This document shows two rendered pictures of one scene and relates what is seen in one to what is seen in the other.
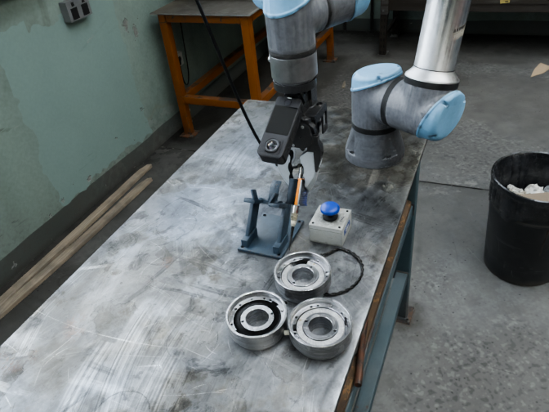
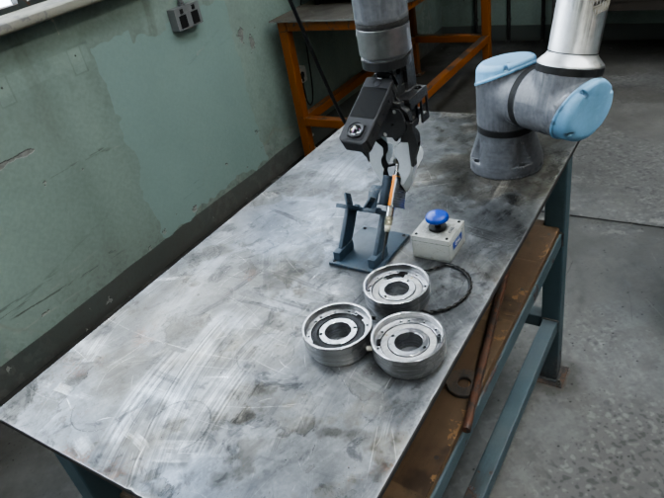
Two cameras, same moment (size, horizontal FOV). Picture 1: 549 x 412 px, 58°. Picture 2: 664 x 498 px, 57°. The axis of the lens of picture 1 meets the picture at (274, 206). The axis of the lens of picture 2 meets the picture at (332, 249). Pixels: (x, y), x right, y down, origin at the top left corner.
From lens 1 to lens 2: 0.14 m
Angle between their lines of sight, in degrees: 9
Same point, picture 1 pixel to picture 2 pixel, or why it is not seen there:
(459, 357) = (623, 431)
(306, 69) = (396, 41)
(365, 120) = (491, 120)
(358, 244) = (469, 260)
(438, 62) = (575, 43)
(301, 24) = not seen: outside the picture
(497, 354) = not seen: outside the picture
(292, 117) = (380, 99)
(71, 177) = (174, 207)
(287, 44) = (372, 13)
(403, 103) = (534, 95)
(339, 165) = (460, 176)
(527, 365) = not seen: outside the picture
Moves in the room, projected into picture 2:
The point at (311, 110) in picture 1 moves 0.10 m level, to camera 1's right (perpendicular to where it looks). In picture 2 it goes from (407, 94) to (476, 85)
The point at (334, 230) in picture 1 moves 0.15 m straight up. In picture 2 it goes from (440, 242) to (434, 163)
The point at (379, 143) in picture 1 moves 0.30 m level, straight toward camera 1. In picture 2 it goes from (509, 148) to (491, 228)
